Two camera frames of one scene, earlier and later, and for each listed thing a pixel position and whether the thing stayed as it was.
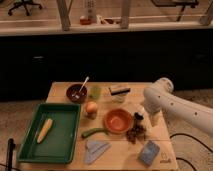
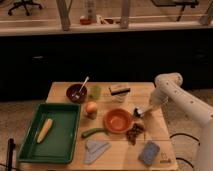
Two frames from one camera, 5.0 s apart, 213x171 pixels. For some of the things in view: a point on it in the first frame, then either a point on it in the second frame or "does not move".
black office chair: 23,3 does not move
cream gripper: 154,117 to 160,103
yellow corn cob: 44,131 does not move
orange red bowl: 117,121 does not move
